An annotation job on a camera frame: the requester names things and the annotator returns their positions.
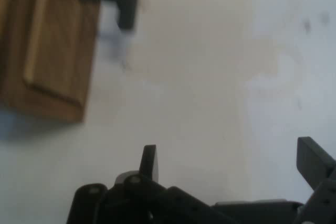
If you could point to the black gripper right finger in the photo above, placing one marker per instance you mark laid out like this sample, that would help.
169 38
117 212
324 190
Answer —
312 166

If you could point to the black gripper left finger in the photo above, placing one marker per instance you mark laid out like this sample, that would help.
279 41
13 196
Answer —
136 197

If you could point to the wooden cabinet door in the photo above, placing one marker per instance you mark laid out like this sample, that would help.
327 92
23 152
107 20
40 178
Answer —
47 45

